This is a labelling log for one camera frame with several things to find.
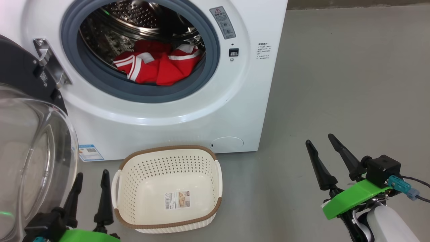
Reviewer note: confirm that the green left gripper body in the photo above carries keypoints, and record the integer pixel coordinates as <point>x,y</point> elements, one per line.
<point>87,237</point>

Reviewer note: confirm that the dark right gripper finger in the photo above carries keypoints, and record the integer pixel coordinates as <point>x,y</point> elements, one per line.
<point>349,161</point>
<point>322,171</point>

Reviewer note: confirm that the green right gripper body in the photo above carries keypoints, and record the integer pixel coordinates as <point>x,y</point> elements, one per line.
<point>352,198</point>

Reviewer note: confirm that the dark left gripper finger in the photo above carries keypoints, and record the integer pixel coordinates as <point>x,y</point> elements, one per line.
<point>105,201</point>
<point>74,201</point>

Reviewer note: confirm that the black washing machine glass door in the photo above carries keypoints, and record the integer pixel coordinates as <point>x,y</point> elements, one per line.
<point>20,151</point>

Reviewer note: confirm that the red garment white stripes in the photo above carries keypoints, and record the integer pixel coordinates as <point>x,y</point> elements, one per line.
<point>168,70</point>

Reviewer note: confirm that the cream laundry basket brown rim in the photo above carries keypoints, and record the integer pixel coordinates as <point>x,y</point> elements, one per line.
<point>168,222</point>

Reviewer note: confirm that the basket product label sticker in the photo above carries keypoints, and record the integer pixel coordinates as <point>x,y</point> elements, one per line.
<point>177,200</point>

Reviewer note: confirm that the grey rubber door seal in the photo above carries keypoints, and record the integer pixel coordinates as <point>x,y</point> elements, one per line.
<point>100,82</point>

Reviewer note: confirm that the white front-load washing machine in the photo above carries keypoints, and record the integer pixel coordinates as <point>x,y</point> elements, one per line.
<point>201,111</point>

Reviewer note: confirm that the metal door hinge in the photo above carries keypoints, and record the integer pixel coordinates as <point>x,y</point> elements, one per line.
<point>50,64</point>

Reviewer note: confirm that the black door latch socket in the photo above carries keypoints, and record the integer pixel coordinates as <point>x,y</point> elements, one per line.
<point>233,52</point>

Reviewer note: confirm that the blue energy label sticker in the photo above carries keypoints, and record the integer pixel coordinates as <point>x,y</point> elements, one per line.
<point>90,153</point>

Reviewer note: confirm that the round washer filter cover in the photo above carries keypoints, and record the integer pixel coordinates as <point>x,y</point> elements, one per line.
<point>227,143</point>

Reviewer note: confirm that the small printed text label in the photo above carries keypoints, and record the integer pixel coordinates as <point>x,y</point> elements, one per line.
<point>264,51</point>

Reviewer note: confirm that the grey warning sticker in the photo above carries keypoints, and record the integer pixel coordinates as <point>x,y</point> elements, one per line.
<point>223,23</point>

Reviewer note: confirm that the perforated steel washer drum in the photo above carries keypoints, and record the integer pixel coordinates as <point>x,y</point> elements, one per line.
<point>134,20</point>

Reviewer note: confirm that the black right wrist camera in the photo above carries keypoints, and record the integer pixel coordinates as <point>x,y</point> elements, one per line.
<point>383,169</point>

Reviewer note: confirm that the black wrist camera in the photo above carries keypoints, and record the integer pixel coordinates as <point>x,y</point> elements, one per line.
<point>47,223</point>
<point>383,169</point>

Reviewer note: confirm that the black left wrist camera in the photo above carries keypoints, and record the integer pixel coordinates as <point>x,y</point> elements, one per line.
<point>47,223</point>

